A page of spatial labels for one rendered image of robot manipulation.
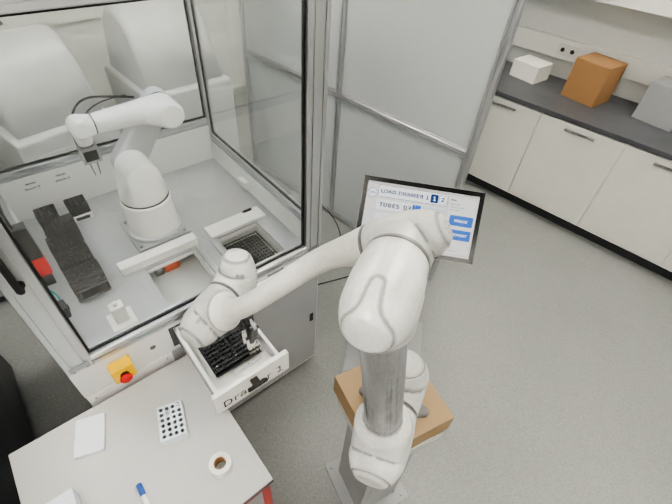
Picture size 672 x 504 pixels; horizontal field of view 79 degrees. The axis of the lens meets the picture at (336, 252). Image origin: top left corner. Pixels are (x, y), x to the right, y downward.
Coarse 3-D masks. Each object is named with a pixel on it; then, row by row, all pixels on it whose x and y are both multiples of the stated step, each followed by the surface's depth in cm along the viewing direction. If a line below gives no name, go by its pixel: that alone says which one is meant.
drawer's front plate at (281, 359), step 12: (276, 360) 142; (288, 360) 148; (252, 372) 138; (264, 372) 141; (276, 372) 147; (240, 384) 136; (216, 396) 131; (228, 396) 135; (240, 396) 140; (216, 408) 134
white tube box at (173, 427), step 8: (160, 408) 140; (168, 408) 142; (176, 408) 141; (160, 416) 140; (168, 416) 139; (176, 416) 139; (184, 416) 139; (160, 424) 137; (168, 424) 138; (176, 424) 137; (184, 424) 137; (160, 432) 135; (168, 432) 135; (176, 432) 136; (184, 432) 135; (160, 440) 133; (168, 440) 134; (176, 440) 136
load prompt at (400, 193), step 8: (384, 192) 177; (392, 192) 177; (400, 192) 177; (408, 192) 176; (416, 192) 176; (424, 192) 176; (432, 192) 175; (408, 200) 177; (416, 200) 176; (424, 200) 176; (432, 200) 176; (440, 200) 175
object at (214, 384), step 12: (180, 336) 150; (264, 336) 152; (192, 348) 153; (264, 348) 155; (192, 360) 145; (204, 360) 150; (264, 360) 151; (204, 372) 140; (228, 372) 147; (240, 372) 147; (216, 384) 144; (228, 384) 144
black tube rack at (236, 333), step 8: (224, 336) 150; (232, 336) 150; (240, 336) 154; (216, 344) 148; (224, 344) 152; (232, 344) 151; (240, 344) 152; (200, 352) 149; (208, 352) 145; (216, 352) 145; (224, 352) 146; (232, 352) 146; (256, 352) 150; (208, 360) 143; (216, 360) 146; (224, 360) 143; (232, 360) 147; (240, 360) 147; (224, 368) 145; (232, 368) 145; (216, 376) 143
